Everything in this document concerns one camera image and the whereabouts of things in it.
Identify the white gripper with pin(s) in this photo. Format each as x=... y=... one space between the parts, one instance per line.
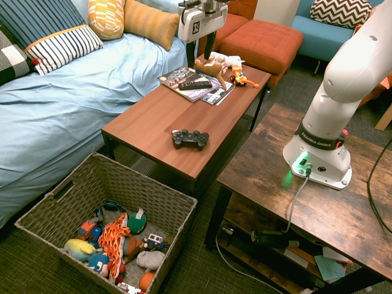
x=199 y=21

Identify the black gamepad with label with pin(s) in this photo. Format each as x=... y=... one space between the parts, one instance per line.
x=190 y=139

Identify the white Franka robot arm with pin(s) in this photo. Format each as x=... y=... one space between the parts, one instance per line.
x=337 y=85

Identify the grey wicker basket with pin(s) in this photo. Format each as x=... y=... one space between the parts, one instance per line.
x=128 y=186

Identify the brown moose plush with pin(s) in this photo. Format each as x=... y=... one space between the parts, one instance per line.
x=211 y=71

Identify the white plush animal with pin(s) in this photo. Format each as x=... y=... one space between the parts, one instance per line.
x=226 y=59

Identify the black remote control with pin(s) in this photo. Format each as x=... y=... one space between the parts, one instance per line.
x=196 y=85

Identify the grey cover magazine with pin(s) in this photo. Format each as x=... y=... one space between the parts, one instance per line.
x=176 y=76

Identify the orange toy vehicle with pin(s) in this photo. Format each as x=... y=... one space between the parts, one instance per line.
x=238 y=76

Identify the blue title magazine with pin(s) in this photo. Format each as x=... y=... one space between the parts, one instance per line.
x=216 y=96

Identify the mustard ribbed pillow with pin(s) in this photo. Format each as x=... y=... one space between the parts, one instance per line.
x=150 y=21

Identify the large orange ottoman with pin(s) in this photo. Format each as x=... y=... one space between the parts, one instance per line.
x=263 y=43

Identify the reddish wood coffee table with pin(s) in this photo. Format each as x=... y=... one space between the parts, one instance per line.
x=171 y=113

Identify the yellow patterned pillow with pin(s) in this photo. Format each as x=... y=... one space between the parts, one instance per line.
x=105 y=18

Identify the blue armchair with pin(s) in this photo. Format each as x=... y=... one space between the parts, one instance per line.
x=321 y=33

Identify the bed with blue sheet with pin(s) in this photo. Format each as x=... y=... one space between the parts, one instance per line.
x=76 y=101

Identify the white striped orange-edged pillow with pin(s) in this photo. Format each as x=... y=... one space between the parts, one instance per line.
x=64 y=46

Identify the rustic brown wood table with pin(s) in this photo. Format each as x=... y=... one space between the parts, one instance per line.
x=263 y=171

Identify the black white chevron pillow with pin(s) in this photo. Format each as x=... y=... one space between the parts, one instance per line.
x=340 y=12

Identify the dark blue striped pillow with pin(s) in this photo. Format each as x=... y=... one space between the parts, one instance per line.
x=36 y=18

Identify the blue black headphones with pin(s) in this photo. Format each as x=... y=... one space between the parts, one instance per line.
x=111 y=205

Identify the green plush ball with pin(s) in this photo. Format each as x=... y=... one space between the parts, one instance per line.
x=136 y=223

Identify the black white checked pillow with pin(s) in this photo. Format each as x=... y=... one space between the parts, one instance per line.
x=12 y=61

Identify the white toy van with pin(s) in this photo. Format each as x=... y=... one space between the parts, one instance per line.
x=156 y=240

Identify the light wood furniture leg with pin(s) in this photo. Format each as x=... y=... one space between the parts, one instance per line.
x=385 y=118

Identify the black power brick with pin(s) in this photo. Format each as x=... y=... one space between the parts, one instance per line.
x=269 y=239

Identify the brown knitted doll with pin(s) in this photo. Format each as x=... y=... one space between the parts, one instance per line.
x=133 y=246

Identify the orange flame shark plush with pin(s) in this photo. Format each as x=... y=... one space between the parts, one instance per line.
x=113 y=239

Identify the orange toy truck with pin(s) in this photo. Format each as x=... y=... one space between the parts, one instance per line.
x=85 y=229

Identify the blue toy car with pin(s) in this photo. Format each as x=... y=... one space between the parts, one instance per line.
x=95 y=235

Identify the grey plush animal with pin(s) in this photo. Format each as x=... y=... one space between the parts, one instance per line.
x=150 y=260

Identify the white paper sheet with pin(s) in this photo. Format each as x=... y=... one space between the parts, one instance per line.
x=295 y=257

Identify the yellow plush toy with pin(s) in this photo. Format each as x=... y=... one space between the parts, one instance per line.
x=78 y=248

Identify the orange toy fruit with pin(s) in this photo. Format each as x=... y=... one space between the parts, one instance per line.
x=147 y=281

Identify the blue red hero plush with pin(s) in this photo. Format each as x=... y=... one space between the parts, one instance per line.
x=99 y=265

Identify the red white toy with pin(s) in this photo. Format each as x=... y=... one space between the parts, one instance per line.
x=128 y=288

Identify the teal paper sheet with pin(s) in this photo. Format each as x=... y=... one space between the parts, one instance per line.
x=329 y=268

